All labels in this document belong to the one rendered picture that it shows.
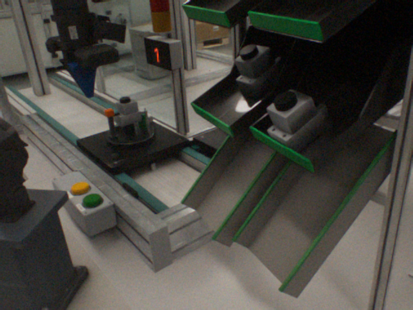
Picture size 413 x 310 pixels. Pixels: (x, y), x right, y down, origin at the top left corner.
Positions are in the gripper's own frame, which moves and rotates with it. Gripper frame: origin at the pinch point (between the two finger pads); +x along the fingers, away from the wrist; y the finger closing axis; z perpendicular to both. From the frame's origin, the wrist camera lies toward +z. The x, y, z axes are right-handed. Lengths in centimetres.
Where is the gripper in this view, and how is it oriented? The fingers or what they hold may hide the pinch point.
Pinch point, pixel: (86, 79)
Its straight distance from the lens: 76.8
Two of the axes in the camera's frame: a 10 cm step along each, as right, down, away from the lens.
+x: 0.7, 8.8, 4.6
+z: 7.9, -3.3, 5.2
